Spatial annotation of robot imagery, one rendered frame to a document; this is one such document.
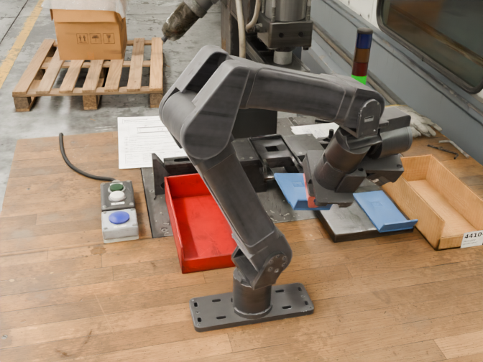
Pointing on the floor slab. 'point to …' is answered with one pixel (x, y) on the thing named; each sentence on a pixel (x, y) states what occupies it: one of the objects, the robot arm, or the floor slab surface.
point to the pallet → (49, 55)
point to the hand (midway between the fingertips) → (313, 202)
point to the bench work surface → (215, 279)
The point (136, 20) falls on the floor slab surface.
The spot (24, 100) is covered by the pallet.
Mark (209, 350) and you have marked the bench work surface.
